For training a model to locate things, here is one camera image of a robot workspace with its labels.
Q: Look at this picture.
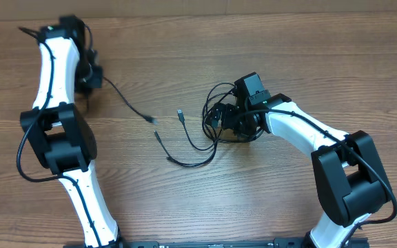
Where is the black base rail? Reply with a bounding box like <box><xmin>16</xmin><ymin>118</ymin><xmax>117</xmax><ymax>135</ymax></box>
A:
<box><xmin>119</xmin><ymin>238</ymin><xmax>304</xmax><ymax>248</ymax></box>

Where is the thin black USB cable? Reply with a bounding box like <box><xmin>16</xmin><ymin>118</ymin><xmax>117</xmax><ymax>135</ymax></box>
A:
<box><xmin>86</xmin><ymin>76</ymin><xmax>158</xmax><ymax>125</ymax></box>

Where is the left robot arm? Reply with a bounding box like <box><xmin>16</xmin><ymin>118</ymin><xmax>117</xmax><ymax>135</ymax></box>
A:
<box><xmin>19</xmin><ymin>15</ymin><xmax>126</xmax><ymax>247</ymax></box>

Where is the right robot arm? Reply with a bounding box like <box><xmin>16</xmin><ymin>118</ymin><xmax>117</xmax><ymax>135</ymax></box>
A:
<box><xmin>205</xmin><ymin>72</ymin><xmax>394</xmax><ymax>247</ymax></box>

